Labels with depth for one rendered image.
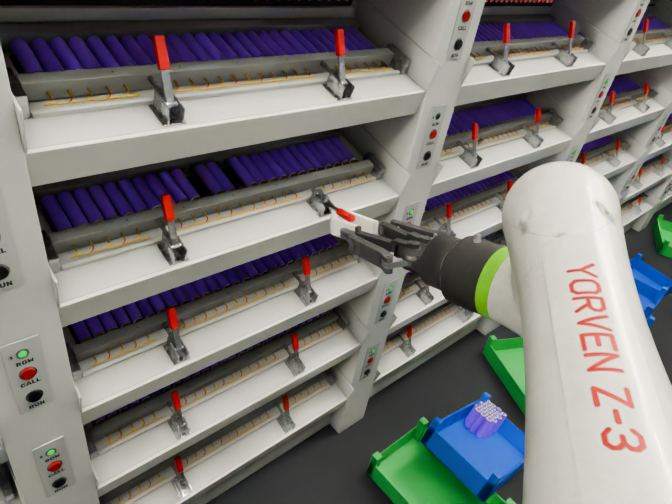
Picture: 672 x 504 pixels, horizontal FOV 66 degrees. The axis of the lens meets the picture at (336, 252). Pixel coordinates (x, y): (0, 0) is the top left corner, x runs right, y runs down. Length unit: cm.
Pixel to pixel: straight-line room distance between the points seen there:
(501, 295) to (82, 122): 50
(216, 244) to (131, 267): 12
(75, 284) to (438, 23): 65
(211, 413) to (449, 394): 85
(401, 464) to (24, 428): 95
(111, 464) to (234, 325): 31
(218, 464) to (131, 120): 81
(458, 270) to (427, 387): 105
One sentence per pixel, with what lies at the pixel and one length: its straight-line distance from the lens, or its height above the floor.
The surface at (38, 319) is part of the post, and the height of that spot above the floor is 75.
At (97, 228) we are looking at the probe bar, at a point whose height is 80.
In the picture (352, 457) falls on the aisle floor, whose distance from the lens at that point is 146.
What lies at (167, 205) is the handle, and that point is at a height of 83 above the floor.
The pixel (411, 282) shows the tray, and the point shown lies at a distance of 138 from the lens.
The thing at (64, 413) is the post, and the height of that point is 57.
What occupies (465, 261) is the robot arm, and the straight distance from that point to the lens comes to 65.
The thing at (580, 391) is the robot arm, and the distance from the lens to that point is 36.
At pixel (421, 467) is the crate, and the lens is 149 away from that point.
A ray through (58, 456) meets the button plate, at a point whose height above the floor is 49.
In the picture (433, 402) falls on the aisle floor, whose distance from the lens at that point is 164.
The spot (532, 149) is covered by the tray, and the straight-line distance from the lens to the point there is 139.
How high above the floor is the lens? 121
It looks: 35 degrees down
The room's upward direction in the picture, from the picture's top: 11 degrees clockwise
